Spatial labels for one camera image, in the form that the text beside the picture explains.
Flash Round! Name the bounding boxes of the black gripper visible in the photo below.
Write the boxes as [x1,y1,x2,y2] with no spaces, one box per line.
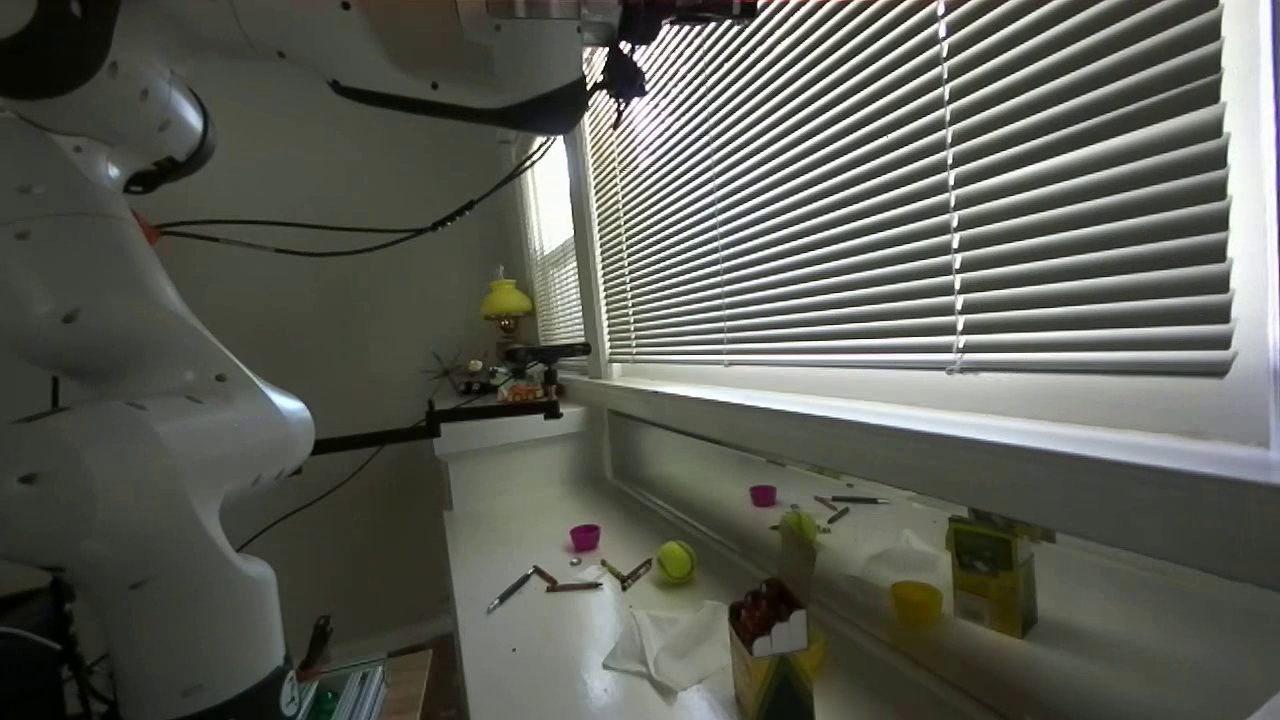
[591,0,763,132]

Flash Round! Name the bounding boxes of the large white window blinds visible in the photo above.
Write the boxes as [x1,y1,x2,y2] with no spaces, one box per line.
[584,0,1238,380]

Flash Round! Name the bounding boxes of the small window slatted blinds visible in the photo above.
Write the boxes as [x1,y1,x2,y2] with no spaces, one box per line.
[522,132,591,350]

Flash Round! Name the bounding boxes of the white window sill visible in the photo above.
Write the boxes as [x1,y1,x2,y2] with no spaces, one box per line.
[557,367,1280,491]

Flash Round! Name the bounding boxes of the small green toy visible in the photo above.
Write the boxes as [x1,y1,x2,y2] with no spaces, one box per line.
[767,505,831,553]

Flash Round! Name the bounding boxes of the yellow green ball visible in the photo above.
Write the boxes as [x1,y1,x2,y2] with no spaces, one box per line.
[646,536,698,588]

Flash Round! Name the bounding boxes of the crumpled white cloth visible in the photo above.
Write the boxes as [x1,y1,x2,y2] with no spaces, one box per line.
[861,528,953,593]

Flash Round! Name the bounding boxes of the white paper napkin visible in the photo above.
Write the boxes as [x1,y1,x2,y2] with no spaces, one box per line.
[601,588,730,701]

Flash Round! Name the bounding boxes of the dark bottles on counter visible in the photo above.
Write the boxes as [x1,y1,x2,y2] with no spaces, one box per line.
[724,573,829,720]

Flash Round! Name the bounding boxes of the yellow cup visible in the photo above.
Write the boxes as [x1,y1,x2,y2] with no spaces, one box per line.
[888,576,947,633]

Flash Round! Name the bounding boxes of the green yellow carton box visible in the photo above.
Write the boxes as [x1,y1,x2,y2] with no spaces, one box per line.
[943,505,1058,645]

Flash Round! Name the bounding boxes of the green white booklet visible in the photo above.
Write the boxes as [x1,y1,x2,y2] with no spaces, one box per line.
[277,657,391,720]

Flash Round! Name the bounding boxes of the white window frame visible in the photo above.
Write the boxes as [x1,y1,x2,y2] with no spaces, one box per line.
[563,0,1280,452]

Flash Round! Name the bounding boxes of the black bar camera on stand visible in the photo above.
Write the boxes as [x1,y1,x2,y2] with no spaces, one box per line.
[500,341,597,405]

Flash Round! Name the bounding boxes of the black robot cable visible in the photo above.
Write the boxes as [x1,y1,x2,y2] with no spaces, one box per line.
[144,132,559,263]

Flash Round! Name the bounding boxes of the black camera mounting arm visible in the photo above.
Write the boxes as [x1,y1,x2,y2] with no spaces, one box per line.
[309,392,566,462]

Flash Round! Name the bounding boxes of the thin black camera cable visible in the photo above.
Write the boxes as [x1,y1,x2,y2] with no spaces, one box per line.
[234,444,391,557]

